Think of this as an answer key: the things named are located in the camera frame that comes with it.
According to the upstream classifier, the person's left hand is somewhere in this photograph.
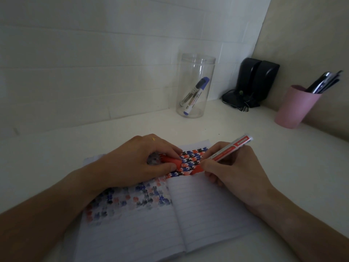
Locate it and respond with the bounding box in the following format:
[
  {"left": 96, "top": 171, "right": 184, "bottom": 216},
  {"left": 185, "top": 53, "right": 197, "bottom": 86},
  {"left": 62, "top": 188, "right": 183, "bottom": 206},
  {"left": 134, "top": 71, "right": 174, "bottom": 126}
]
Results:
[{"left": 101, "top": 134, "right": 183, "bottom": 189}]

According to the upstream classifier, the person's right hand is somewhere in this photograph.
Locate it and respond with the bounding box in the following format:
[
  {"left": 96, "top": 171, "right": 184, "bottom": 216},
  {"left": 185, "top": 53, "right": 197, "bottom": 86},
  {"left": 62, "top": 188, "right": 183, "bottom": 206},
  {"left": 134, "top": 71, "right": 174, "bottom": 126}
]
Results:
[{"left": 200, "top": 141, "right": 276, "bottom": 214}]

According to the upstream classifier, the red marker cap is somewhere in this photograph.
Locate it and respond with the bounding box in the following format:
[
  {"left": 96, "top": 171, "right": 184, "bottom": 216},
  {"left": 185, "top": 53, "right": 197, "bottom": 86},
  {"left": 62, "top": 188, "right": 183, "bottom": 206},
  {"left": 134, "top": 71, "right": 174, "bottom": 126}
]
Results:
[{"left": 160, "top": 156, "right": 182, "bottom": 170}]

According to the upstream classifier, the red and white marker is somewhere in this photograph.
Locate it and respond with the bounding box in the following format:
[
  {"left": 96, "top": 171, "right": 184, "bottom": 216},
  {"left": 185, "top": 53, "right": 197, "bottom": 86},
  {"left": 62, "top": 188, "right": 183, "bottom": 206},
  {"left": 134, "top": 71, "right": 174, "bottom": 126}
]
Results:
[{"left": 190, "top": 135, "right": 254, "bottom": 175}]

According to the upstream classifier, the person's right forearm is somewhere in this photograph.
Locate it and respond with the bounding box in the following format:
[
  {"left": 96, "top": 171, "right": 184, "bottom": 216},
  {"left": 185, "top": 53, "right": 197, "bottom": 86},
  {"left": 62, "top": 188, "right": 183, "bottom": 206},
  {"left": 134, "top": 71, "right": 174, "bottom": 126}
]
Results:
[{"left": 245, "top": 188, "right": 349, "bottom": 262}]

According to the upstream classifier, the person's left forearm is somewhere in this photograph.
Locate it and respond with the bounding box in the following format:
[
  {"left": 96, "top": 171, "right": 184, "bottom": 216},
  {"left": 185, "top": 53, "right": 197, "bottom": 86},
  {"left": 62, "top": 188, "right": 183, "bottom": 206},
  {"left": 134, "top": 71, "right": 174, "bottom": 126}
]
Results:
[{"left": 0, "top": 161, "right": 109, "bottom": 262}]

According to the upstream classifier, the lined notebook with coloured pattern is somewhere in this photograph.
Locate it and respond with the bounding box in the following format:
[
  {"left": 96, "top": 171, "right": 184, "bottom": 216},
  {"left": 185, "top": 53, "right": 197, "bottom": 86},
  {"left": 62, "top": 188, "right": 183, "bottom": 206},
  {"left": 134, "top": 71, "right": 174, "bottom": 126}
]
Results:
[{"left": 73, "top": 139, "right": 263, "bottom": 262}]

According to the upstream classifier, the black and white marker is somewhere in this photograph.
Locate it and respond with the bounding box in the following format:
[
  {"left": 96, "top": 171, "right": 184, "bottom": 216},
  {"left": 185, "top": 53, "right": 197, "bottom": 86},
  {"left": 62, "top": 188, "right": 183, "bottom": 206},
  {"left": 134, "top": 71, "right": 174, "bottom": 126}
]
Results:
[{"left": 179, "top": 88, "right": 198, "bottom": 107}]

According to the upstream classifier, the blue and white marker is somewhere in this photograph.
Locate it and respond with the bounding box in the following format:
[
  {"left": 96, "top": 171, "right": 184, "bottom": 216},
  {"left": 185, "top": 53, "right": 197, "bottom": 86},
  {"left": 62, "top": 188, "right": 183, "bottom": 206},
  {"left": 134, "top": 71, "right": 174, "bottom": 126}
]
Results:
[{"left": 183, "top": 77, "right": 210, "bottom": 116}]

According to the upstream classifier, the black speaker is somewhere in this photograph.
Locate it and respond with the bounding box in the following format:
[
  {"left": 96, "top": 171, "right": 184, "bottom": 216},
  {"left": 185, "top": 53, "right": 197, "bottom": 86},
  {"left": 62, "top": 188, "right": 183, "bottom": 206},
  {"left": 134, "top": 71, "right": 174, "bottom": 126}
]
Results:
[
  {"left": 252, "top": 60, "right": 281, "bottom": 108},
  {"left": 236, "top": 58, "right": 263, "bottom": 106}
]

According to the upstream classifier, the pink cup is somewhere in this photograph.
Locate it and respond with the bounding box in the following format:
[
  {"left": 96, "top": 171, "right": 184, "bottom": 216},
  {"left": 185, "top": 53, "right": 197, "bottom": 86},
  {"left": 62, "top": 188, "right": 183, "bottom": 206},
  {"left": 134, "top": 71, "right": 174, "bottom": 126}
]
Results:
[{"left": 274, "top": 84, "right": 322, "bottom": 130}]

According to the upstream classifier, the clear plastic jar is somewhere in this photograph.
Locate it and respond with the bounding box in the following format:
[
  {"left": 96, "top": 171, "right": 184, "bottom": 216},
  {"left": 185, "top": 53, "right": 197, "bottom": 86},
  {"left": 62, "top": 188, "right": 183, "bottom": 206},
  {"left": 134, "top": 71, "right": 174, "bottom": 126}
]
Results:
[{"left": 176, "top": 53, "right": 216, "bottom": 119}]

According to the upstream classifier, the silver pen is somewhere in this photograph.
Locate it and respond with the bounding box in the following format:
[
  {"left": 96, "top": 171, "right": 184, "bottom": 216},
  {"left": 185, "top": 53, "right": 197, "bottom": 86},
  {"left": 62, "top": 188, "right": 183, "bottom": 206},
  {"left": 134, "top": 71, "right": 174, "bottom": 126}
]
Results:
[{"left": 313, "top": 73, "right": 335, "bottom": 94}]

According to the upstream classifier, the black cable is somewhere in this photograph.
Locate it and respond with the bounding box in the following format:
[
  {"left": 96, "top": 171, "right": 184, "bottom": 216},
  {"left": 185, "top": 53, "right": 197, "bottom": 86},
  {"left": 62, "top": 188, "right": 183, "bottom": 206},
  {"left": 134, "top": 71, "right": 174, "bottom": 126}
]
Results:
[{"left": 221, "top": 89, "right": 260, "bottom": 112}]

